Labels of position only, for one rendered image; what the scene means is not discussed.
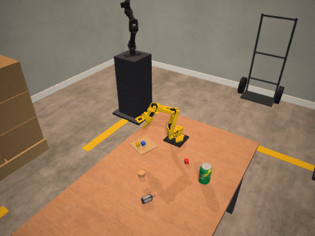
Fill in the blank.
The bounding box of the tan short cylinder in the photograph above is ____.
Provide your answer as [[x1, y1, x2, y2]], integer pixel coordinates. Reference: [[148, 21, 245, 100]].
[[138, 170, 145, 178]]

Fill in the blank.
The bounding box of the tan flat mat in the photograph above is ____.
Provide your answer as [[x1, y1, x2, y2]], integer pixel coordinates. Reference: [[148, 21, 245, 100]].
[[130, 136, 158, 155]]

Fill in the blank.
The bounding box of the green soda can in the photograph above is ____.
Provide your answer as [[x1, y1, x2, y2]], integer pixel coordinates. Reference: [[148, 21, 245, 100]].
[[198, 162, 212, 184]]

